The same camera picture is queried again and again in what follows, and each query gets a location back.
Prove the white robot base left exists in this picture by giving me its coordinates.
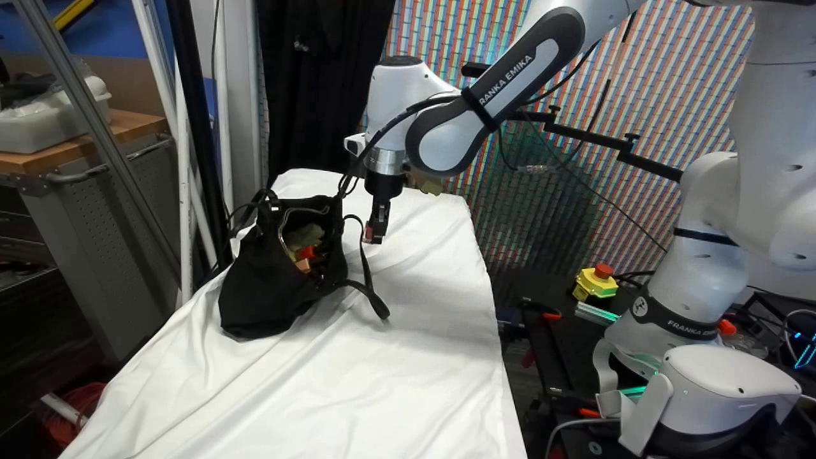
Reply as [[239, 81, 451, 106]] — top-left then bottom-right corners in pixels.
[[590, 296, 806, 459]]

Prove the large orange nail polish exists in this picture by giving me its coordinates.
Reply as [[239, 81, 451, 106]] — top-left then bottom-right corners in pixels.
[[297, 244, 318, 261]]

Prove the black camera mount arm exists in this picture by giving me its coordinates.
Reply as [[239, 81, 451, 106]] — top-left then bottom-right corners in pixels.
[[514, 113, 682, 184]]

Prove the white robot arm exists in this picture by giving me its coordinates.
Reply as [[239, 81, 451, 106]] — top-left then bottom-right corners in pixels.
[[352, 0, 816, 367]]

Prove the white plastic container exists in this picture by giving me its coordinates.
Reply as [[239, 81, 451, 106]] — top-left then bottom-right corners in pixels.
[[0, 73, 84, 155]]

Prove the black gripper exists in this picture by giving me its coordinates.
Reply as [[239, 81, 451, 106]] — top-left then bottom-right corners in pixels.
[[363, 173, 404, 244]]

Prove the yellow cloth in bag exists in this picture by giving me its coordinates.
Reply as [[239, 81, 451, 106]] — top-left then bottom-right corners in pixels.
[[286, 225, 324, 261]]

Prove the yellow red emergency stop button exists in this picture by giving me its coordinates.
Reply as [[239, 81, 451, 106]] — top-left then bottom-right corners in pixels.
[[571, 263, 618, 300]]

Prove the white tablecloth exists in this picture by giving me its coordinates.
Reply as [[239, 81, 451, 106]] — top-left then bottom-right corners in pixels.
[[61, 188, 525, 459]]

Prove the black bag with strap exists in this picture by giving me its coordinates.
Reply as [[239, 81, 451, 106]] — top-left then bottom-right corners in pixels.
[[218, 192, 389, 338]]

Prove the black curtain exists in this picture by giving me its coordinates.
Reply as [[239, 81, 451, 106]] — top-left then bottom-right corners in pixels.
[[258, 0, 395, 182]]

